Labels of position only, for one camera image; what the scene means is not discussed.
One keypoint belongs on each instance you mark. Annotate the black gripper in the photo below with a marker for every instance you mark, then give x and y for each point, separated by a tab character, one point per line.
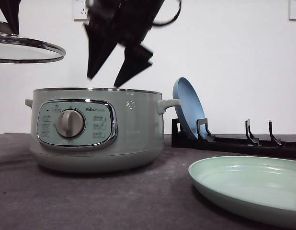
129	22

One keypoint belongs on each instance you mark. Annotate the black plate rack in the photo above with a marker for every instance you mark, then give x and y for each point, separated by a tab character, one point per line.
249	144

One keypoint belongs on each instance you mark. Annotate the white wall socket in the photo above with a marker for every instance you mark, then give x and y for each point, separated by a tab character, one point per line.
79	10
292	14

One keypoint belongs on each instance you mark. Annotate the white wall socket right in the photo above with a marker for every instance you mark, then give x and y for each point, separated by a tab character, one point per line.
292	14

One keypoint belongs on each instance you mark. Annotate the white wall socket left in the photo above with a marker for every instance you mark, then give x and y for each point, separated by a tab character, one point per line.
79	10

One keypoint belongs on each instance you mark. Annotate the glass steamer lid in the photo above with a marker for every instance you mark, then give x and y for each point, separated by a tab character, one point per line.
21	49

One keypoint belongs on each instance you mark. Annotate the green electric steamer pot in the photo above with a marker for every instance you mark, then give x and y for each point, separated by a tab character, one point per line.
97	129

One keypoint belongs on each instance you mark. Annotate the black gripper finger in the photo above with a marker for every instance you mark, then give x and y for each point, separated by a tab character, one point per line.
10	9

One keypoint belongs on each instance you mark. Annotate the green plate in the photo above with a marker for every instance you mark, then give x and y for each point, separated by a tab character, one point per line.
258	188

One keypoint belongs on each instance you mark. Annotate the blue plate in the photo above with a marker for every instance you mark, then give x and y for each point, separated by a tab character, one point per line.
191	106

